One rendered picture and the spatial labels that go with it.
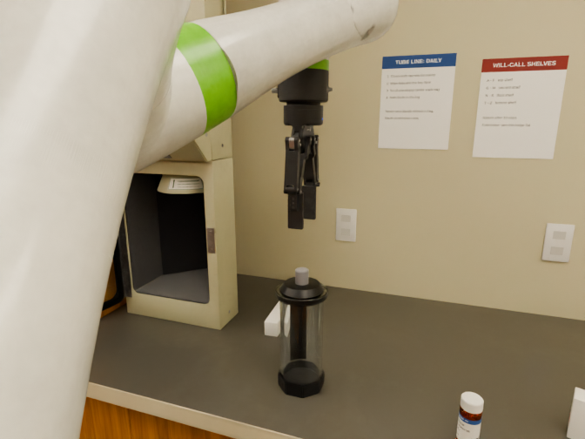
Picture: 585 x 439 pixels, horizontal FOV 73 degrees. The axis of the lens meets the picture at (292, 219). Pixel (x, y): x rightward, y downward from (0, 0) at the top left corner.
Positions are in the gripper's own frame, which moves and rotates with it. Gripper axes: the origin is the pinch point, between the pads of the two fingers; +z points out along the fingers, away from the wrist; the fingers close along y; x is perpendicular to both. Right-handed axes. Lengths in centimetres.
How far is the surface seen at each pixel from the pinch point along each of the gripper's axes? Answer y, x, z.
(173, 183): -16.2, -42.1, -0.8
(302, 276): 1.5, 0.6, 13.5
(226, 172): -21.4, -28.6, -3.8
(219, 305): -14.4, -28.5, 32.1
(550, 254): -57, 59, 21
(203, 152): -10.1, -28.5, -9.8
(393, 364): -13.9, 18.9, 39.4
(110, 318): -9, -62, 40
